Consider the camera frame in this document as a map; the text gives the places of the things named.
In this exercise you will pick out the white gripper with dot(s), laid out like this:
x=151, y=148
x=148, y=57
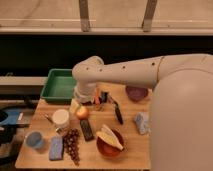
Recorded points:
x=83, y=93

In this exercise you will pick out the red yellow apple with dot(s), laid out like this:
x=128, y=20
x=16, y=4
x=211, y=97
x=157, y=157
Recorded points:
x=82, y=113

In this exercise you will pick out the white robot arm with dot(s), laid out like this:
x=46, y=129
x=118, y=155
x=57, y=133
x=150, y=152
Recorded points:
x=181, y=109

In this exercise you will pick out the white lidded jar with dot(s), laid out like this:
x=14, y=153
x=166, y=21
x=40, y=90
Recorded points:
x=61, y=118

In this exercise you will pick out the green plastic tray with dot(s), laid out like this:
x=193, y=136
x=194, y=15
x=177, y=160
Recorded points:
x=59, y=86

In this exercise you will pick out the orange carrot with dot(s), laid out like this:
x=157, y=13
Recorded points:
x=96, y=97

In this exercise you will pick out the black rectangular remote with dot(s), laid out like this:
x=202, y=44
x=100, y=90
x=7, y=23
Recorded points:
x=86, y=129

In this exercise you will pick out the small metal utensil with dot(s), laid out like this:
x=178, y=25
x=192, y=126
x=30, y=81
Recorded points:
x=48, y=118

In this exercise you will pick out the bunch of dark grapes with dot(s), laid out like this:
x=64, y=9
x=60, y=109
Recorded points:
x=70, y=142

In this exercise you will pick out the blue sponge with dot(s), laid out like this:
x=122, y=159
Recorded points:
x=56, y=149

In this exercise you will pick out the yellow corn cob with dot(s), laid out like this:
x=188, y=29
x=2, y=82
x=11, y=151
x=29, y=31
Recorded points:
x=109, y=137

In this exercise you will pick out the blue plastic cup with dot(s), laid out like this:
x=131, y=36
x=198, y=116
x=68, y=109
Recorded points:
x=34, y=140

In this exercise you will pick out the orange bowl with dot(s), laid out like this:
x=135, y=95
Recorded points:
x=107, y=150

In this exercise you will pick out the purple bowl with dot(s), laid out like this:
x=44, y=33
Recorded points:
x=136, y=94

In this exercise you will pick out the blue black equipment at left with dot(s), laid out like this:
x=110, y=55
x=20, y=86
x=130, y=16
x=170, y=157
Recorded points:
x=9, y=123

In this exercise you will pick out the crumpled blue cloth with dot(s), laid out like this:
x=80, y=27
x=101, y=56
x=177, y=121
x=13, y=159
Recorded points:
x=141, y=120

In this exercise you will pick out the black handled knife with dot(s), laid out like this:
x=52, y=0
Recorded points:
x=117, y=110

